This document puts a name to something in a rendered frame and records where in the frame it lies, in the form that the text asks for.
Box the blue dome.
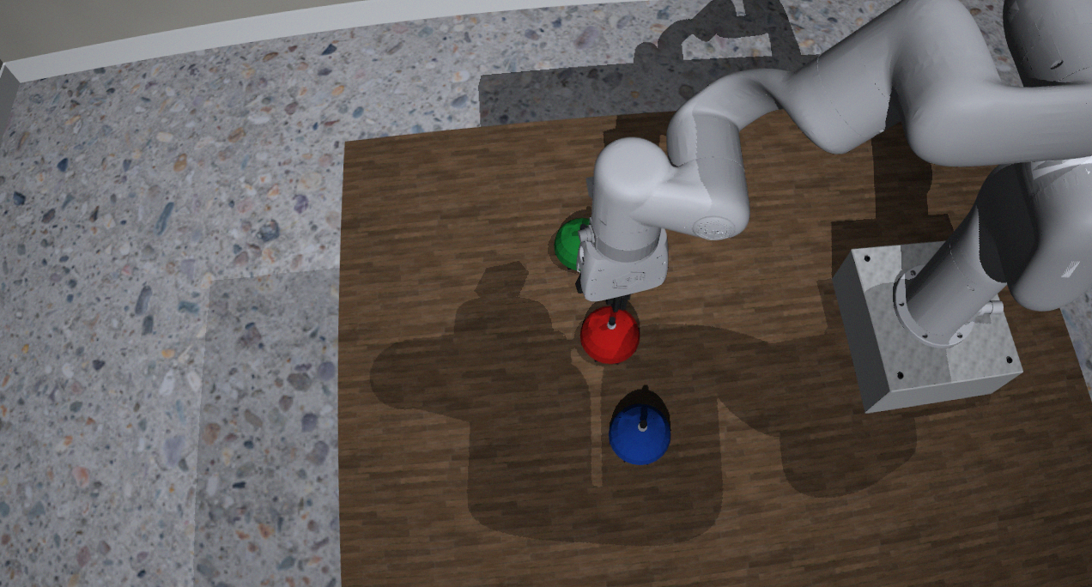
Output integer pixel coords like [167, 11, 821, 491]
[609, 403, 670, 465]

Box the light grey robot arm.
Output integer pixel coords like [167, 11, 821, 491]
[578, 0, 1092, 348]

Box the green service bell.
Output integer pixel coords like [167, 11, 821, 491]
[554, 218, 590, 269]

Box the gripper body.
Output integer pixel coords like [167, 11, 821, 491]
[575, 228, 669, 301]

